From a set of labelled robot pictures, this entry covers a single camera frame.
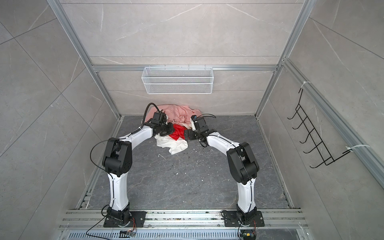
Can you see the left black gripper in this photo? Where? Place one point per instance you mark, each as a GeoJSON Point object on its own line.
{"type": "Point", "coordinates": [171, 129]}

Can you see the pink garment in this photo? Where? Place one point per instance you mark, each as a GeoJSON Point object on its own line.
{"type": "Point", "coordinates": [179, 114]}

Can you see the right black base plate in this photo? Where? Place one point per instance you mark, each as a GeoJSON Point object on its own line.
{"type": "Point", "coordinates": [237, 218]}

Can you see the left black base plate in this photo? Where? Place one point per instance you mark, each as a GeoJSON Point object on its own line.
{"type": "Point", "coordinates": [126, 219]}

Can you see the white cloth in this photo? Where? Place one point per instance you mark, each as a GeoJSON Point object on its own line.
{"type": "Point", "coordinates": [175, 146]}

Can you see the white wire mesh basket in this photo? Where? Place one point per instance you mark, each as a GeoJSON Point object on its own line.
{"type": "Point", "coordinates": [178, 80]}

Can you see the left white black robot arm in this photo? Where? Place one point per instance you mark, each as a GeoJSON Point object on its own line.
{"type": "Point", "coordinates": [118, 160]}

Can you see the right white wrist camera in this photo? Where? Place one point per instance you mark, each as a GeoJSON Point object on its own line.
{"type": "Point", "coordinates": [193, 119]}

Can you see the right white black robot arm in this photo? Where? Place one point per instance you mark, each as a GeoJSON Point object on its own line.
{"type": "Point", "coordinates": [242, 162]}

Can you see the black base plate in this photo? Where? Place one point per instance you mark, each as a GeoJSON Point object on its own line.
{"type": "Point", "coordinates": [237, 218]}
{"type": "Point", "coordinates": [126, 219]}

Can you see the red cloth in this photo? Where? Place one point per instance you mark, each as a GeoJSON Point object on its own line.
{"type": "Point", "coordinates": [178, 132]}

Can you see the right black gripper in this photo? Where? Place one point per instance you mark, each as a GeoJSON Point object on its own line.
{"type": "Point", "coordinates": [190, 131]}

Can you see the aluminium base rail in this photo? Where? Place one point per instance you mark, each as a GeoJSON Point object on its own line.
{"type": "Point", "coordinates": [272, 224]}

